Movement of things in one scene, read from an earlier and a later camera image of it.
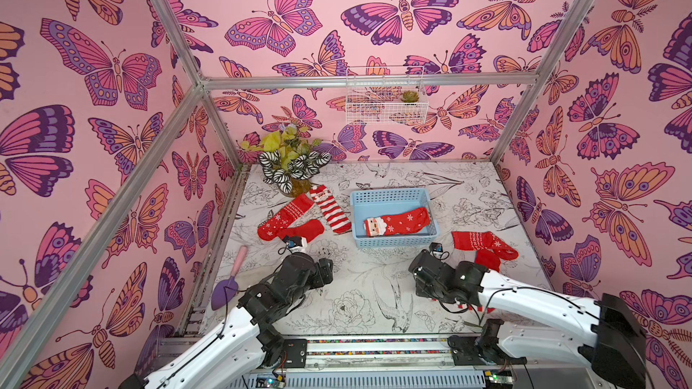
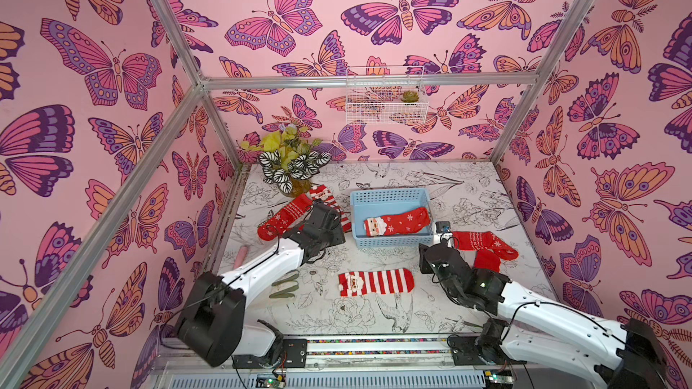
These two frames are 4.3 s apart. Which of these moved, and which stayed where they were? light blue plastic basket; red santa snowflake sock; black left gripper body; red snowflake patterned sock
Moved: black left gripper body
Stayed: light blue plastic basket; red snowflake patterned sock; red santa snowflake sock
